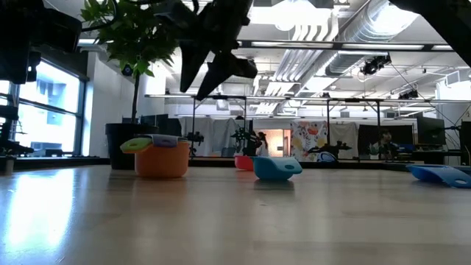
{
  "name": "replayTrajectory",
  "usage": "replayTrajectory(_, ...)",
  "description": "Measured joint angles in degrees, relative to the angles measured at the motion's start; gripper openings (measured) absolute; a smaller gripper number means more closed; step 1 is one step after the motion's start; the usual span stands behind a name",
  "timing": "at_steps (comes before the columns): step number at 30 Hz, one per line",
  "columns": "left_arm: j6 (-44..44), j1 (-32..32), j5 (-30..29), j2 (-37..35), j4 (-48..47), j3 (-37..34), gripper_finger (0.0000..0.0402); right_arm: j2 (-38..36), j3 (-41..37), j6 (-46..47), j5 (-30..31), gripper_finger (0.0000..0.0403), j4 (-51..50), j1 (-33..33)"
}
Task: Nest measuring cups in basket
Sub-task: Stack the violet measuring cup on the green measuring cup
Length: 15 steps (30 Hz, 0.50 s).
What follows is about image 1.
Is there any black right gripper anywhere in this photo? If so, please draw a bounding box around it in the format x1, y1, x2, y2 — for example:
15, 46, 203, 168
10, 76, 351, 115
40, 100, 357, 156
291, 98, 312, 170
154, 0, 255, 101

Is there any purple plastic measuring cup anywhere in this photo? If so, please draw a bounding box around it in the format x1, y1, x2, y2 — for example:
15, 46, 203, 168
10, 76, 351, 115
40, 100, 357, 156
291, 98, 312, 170
151, 134, 182, 149

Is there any red plastic measuring cup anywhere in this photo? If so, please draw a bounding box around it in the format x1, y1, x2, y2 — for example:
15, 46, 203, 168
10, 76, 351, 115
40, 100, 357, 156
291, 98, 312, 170
234, 154, 255, 172

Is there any green plastic measuring cup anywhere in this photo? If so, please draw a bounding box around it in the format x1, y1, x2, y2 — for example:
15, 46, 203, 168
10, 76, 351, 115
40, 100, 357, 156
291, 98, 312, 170
120, 137, 154, 155

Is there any orange plastic measuring cup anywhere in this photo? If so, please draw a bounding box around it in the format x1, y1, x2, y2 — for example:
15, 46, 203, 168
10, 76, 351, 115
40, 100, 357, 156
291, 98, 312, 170
134, 141, 191, 180

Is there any light blue measuring cup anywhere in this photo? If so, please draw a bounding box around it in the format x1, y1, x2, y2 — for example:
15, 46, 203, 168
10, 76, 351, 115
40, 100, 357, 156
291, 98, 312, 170
252, 156, 303, 182

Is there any dark blue measuring cup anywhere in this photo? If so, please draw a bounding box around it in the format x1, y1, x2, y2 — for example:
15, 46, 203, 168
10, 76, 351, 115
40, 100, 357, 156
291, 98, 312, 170
406, 163, 471, 189

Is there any white hanging cloth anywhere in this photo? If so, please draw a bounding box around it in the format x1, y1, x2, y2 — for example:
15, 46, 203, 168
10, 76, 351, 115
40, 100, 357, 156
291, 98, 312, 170
328, 122, 360, 156
178, 117, 241, 158

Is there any dark monitor row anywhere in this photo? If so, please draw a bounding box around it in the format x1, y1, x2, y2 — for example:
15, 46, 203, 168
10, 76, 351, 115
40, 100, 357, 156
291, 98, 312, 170
121, 113, 183, 138

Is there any green leafy potted tree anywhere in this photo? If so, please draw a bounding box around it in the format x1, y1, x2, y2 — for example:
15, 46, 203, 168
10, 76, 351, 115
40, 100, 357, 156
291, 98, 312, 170
79, 0, 181, 125

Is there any person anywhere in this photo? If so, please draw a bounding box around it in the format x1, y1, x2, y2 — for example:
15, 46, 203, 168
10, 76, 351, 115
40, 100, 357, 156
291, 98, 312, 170
256, 131, 270, 158
369, 128, 397, 160

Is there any black round plant pot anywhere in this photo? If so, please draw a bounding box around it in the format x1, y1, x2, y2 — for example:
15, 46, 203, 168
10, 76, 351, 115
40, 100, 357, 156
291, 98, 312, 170
105, 122, 160, 171

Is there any floral print cloth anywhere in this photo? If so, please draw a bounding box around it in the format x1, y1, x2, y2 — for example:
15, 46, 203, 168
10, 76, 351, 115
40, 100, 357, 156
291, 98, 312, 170
290, 120, 329, 162

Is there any black ceiling light beam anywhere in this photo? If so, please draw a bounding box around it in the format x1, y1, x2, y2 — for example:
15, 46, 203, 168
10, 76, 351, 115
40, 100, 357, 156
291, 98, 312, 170
237, 39, 457, 52

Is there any blue white rounded object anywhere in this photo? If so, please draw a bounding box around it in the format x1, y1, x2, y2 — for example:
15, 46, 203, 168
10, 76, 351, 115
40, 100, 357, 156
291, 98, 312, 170
316, 151, 338, 163

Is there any large bright window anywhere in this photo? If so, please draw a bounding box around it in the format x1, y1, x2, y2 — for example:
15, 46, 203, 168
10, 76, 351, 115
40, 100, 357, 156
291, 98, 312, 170
0, 58, 88, 158

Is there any black hanging curtain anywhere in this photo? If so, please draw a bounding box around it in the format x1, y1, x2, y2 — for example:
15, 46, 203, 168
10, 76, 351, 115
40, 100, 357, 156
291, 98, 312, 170
358, 124, 415, 155

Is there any black shelf stand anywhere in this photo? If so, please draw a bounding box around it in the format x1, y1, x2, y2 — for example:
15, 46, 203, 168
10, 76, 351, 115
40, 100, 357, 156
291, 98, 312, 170
0, 105, 35, 156

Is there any black computer monitor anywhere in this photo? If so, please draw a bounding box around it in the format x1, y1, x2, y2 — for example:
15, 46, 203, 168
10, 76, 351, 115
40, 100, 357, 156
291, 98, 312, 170
416, 116, 447, 146
459, 121, 471, 166

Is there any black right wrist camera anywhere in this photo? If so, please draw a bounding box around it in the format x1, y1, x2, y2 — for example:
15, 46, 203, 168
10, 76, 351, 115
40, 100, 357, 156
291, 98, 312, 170
233, 57, 259, 80

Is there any black metal station frame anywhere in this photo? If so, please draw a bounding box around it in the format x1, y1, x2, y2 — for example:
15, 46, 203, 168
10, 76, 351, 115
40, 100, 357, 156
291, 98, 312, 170
190, 94, 383, 160

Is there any black ceiling camera cluster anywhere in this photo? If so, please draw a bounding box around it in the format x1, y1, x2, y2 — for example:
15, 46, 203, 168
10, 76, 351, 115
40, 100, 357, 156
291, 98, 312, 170
359, 54, 393, 77

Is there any black aluminium table frame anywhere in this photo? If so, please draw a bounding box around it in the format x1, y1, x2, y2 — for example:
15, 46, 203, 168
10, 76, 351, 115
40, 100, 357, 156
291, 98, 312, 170
0, 156, 471, 177

